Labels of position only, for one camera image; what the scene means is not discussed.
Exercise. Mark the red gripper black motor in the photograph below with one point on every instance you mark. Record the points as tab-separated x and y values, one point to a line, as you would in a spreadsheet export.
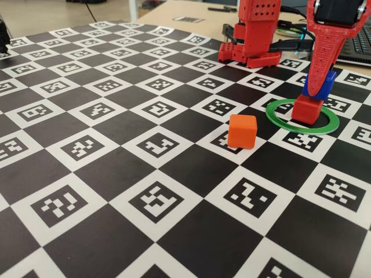
321	43

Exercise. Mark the blue cube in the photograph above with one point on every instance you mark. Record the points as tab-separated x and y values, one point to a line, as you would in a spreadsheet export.
328	84

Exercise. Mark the red cube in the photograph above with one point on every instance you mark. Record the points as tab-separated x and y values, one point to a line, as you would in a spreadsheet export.
305	113

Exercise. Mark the orange cube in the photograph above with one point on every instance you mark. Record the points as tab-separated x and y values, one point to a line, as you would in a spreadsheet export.
242	131

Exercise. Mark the red perforated robot base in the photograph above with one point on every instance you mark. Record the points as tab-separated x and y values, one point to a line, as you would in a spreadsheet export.
261	60

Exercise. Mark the red robot arm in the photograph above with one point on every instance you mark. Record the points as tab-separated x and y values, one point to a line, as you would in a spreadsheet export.
258	29

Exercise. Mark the grey laptop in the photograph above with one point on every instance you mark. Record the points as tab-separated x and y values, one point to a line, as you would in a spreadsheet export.
359	49

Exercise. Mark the black power plug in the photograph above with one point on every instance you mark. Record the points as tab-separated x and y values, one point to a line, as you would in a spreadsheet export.
290	45

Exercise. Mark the green white disc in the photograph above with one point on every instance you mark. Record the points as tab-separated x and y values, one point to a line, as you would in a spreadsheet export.
287	32

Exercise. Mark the black pen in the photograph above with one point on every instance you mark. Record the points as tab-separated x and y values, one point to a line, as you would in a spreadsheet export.
223	9

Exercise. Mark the black white marker strip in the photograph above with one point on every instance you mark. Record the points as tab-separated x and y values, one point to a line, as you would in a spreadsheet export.
188	19

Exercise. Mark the black white marker checkerboard mat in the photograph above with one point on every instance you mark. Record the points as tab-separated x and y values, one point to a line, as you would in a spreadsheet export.
185	179

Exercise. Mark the white table leg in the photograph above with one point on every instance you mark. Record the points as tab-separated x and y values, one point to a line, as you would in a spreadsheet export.
133	10

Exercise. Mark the black stand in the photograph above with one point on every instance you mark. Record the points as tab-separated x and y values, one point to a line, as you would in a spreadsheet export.
3	34

